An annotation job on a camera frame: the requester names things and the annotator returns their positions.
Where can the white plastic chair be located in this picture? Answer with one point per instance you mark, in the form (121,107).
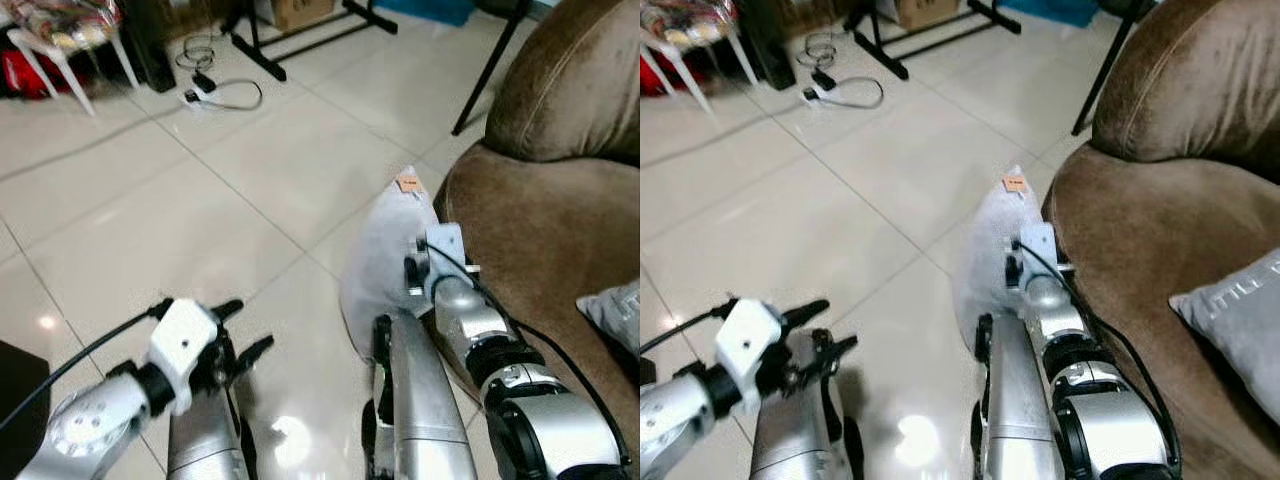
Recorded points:
(45,60)
(675,60)

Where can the brown velvet sofa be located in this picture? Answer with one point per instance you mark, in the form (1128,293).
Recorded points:
(560,220)
(1160,200)

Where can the brown cardboard box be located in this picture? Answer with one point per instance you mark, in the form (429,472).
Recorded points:
(303,12)
(928,10)

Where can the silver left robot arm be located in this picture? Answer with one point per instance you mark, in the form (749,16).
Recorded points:
(90,425)
(672,410)

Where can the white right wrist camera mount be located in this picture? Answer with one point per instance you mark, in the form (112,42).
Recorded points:
(1040,252)
(445,255)

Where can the black power adapter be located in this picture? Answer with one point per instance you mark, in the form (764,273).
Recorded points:
(823,77)
(203,80)

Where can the blue mat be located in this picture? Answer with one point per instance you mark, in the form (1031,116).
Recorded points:
(1050,10)
(425,10)

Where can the orange pillow tag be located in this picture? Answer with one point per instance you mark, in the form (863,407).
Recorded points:
(408,183)
(1016,183)

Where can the black cabinet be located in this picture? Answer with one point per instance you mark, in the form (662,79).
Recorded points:
(148,40)
(765,40)

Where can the white pillow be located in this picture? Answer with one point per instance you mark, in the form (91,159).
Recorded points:
(985,250)
(385,260)

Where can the red bag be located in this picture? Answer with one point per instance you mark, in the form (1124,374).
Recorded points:
(652,75)
(20,75)

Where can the black metal rack base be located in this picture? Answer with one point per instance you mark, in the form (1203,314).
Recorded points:
(930,40)
(300,45)

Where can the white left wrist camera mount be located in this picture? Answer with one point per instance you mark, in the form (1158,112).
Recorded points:
(183,340)
(748,345)

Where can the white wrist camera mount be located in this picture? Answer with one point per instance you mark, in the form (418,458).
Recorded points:
(445,255)
(183,340)
(1040,252)
(748,345)

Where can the black flat object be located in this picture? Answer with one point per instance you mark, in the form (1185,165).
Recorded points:
(20,400)

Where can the grey patterned cushion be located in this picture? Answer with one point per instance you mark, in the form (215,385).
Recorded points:
(1240,330)
(618,315)

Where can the black slanted stand leg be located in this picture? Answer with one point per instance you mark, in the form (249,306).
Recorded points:
(1108,70)
(490,70)

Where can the colourful patterned bag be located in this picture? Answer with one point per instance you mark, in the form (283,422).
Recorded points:
(690,18)
(60,20)

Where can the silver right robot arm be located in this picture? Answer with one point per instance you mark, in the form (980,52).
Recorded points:
(1100,400)
(530,400)

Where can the silver left robot leg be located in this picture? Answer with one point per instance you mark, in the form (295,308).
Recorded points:
(205,440)
(795,430)

